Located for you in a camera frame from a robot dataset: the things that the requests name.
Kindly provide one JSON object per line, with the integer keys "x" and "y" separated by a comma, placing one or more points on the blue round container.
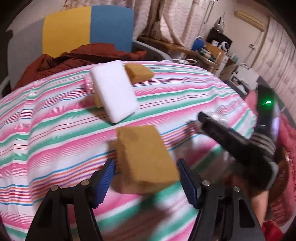
{"x": 198, "y": 43}

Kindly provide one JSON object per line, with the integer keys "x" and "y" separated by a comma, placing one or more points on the pink patterned curtain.
{"x": 171, "y": 21}

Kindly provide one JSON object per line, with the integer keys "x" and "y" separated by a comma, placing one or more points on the grey yellow blue headboard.
{"x": 67, "y": 30}

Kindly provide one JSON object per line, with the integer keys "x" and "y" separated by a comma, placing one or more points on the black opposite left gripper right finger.
{"x": 230, "y": 140}

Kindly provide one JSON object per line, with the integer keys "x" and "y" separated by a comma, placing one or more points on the cluttered wooden desk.
{"x": 211, "y": 60}

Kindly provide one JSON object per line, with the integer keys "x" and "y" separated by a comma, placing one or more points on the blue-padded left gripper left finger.
{"x": 51, "y": 219}

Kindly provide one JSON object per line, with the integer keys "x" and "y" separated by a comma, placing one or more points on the yellow sponge block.
{"x": 143, "y": 162}

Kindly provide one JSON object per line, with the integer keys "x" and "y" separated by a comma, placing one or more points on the right window curtain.
{"x": 275, "y": 63}

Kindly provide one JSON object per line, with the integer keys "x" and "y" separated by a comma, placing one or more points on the white foam sponge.
{"x": 114, "y": 90}

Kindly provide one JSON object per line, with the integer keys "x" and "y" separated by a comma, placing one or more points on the striped pink green bedsheet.
{"x": 53, "y": 134}

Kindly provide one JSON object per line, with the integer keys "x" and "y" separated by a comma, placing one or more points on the wall air conditioner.
{"x": 250, "y": 20}

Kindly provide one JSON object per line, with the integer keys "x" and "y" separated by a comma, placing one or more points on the person's right hand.
{"x": 259, "y": 199}

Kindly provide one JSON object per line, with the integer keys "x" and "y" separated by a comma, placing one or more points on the dark red jacket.
{"x": 89, "y": 54}

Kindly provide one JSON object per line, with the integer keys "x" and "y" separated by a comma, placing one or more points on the pink hair roller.
{"x": 88, "y": 83}

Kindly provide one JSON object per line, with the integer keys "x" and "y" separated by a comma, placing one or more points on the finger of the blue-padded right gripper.
{"x": 223, "y": 213}

